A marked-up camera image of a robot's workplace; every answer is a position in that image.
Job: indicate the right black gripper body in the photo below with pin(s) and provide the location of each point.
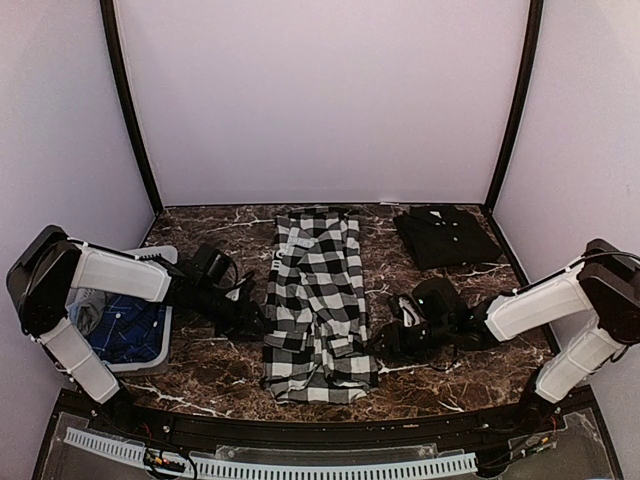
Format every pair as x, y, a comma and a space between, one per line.
411, 346

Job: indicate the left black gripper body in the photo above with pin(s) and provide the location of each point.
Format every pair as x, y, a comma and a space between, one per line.
233, 320

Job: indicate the black white plaid shirt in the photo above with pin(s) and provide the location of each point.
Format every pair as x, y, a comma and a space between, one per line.
316, 349

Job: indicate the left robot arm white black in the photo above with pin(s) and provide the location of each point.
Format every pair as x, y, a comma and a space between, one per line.
54, 264

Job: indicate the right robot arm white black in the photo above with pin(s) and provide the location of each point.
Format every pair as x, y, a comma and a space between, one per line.
603, 282

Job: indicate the grey plastic laundry basket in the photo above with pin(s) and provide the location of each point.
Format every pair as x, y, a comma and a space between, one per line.
141, 273

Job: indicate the folded black shirt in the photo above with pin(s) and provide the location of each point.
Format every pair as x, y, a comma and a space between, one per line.
444, 236

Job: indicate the blue plaid shirt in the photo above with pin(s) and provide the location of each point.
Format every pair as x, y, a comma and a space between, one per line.
131, 330

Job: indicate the grey shirt in basket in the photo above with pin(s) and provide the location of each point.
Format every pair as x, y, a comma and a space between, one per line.
86, 311

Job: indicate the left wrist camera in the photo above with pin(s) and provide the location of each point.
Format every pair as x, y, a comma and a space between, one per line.
241, 291

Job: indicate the black front rail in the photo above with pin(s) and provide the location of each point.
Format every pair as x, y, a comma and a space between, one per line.
483, 429

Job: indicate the grey slotted cable duct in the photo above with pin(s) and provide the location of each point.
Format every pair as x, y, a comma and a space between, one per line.
135, 454

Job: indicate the left black frame post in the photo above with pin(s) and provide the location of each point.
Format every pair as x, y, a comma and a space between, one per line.
121, 81

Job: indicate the black frame post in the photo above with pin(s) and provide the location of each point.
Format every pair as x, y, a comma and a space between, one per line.
516, 111
121, 81

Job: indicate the right black frame post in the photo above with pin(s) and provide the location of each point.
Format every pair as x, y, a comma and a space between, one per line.
516, 111

